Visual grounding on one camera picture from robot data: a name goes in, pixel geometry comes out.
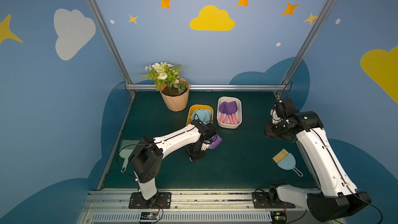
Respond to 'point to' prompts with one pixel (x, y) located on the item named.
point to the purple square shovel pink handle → (231, 109)
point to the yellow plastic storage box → (193, 108)
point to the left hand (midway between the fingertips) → (193, 155)
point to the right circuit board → (278, 217)
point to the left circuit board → (148, 215)
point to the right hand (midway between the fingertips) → (271, 130)
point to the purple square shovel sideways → (217, 139)
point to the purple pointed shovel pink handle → (223, 108)
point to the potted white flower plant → (174, 88)
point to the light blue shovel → (204, 115)
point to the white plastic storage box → (239, 112)
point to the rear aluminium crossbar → (155, 86)
